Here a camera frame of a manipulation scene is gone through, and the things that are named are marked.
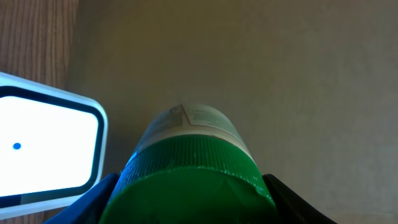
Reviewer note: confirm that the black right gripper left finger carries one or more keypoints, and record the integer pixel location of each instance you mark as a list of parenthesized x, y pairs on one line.
[(90, 206)]

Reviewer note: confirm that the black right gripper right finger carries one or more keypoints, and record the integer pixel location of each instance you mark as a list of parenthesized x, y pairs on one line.
[(290, 206)]

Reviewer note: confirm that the green lid jar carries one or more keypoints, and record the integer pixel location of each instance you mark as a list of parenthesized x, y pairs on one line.
[(190, 166)]

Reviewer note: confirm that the white barcode scanner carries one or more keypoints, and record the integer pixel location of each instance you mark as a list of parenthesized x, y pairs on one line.
[(53, 144)]

